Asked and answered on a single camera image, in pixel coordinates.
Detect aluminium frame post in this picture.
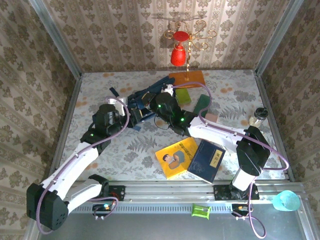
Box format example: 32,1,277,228
254,0,305,76
27,0,83,79

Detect lime green pencil case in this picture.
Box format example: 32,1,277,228
174,87,193,105

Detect dark green pencil case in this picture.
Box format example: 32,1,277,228
192,94,212,118

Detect aluminium mounting rail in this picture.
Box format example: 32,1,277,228
72,180,305,204

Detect small circuit board with wires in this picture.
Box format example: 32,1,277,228
231,203,253,221
92,203,118,221

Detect green packet on rail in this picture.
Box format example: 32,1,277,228
191,203,212,221

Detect aluminium side rail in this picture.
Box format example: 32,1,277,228
46,73,83,183
254,72,295,181

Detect teal translucent plastic cup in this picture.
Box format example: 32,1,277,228
271,189,301,213

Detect glass jar black lid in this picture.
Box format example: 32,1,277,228
248,106,268,127

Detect grey slotted cable duct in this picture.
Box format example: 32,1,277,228
71,203,251,214

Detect pink pencil case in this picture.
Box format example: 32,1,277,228
203,112,219,123

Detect navy blue hardcover book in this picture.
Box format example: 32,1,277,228
186,139,227,185

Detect thin black cable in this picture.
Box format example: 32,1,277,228
153,116,171,131

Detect red wine glass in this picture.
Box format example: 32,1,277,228
170,30,190,67

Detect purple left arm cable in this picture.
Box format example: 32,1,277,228
36,96,131,235

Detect yellow cartoon cover book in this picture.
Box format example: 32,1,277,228
154,136,201,180

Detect navy blue backpack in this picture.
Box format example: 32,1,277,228
108,76,176,131

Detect gold wire rack wooden base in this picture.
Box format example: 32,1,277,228
163,19,218,89

